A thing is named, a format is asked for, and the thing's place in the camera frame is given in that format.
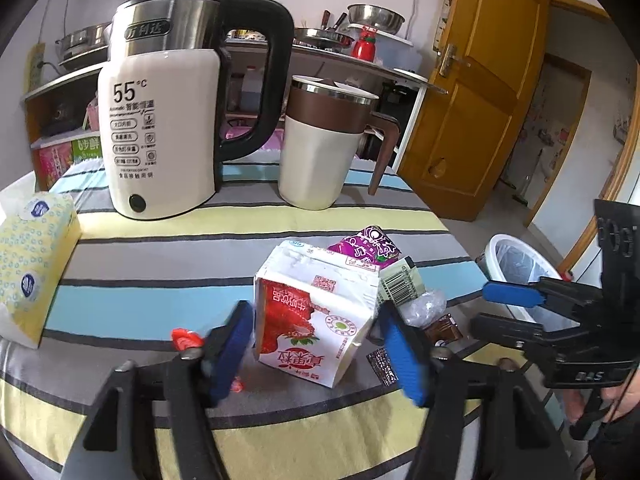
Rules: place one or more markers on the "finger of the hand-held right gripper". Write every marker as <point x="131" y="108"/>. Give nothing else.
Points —
<point x="510" y="294"/>
<point x="505" y="329"/>

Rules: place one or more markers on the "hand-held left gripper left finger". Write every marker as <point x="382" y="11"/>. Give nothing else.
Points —
<point x="232" y="355"/>

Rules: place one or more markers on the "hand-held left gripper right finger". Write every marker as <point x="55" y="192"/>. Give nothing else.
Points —
<point x="405" y="360"/>

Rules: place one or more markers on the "black snack wrapper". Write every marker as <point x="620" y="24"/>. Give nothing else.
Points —
<point x="382" y="367"/>

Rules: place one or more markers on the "white bin with plastic liner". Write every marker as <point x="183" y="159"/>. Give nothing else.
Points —
<point x="520" y="260"/>

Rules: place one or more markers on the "small red candy wrapper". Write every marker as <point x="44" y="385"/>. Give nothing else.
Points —
<point x="185" y="339"/>

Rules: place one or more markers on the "clear plastic wrap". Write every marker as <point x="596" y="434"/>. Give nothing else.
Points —
<point x="425" y="307"/>

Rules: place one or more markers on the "green white snack wrapper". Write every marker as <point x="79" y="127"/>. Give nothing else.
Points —
<point x="400" y="285"/>

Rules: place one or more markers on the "red strawberry milk carton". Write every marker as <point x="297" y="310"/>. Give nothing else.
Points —
<point x="310" y="320"/>

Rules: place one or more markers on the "purple snack wrapper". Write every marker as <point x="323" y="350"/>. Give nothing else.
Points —
<point x="370" y="245"/>

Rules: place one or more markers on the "person's right hand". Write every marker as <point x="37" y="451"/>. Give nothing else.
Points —
<point x="627" y="400"/>

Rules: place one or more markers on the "wooden door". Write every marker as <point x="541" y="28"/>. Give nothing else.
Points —
<point x="480" y="110"/>

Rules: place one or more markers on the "beige mug with brown lid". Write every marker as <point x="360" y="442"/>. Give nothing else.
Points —
<point x="315" y="170"/>

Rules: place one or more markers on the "white steel electric kettle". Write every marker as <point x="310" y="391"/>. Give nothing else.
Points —
<point x="160" y="150"/>

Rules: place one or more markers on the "yellow tissue pack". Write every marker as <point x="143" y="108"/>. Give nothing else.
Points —
<point x="35" y="260"/>

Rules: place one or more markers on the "pink pack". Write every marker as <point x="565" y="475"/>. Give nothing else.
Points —
<point x="55" y="165"/>

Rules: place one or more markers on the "plastic oil jug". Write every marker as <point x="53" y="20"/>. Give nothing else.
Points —
<point x="252" y="90"/>

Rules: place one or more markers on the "white plastic basin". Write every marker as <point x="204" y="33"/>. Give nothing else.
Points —
<point x="395" y="52"/>

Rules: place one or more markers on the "pink plastic basket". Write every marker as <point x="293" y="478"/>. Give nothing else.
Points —
<point x="92" y="117"/>

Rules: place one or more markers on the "red bottle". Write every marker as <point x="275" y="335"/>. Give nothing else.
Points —
<point x="364" y="47"/>

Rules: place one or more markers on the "white kitchen shelf unit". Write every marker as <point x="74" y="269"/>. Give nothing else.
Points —
<point x="325" y="56"/>

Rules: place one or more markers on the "steel bowl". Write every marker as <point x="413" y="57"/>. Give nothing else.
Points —
<point x="375" y="17"/>

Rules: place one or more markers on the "steel frying pan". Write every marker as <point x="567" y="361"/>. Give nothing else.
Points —
<point x="320" y="37"/>

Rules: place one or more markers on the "steel steamer pots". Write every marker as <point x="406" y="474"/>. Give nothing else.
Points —
<point x="82" y="42"/>

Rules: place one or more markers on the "wall power strip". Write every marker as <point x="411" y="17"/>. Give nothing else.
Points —
<point x="35" y="67"/>

